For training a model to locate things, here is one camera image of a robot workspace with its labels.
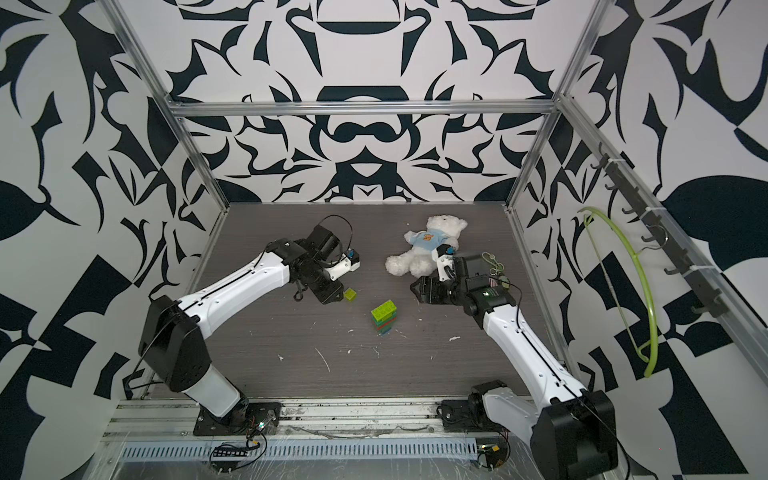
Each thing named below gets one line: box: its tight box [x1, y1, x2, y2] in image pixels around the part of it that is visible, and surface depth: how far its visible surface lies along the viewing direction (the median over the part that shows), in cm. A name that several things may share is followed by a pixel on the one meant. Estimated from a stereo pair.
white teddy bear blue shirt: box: [385, 215, 468, 278], surface depth 101 cm
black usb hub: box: [213, 448, 248, 457], surface depth 74 cm
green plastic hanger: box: [577, 206, 659, 378], surface depth 62 cm
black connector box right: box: [477, 444, 508, 469], surface depth 73 cm
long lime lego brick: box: [371, 299, 397, 321], surface depth 82 cm
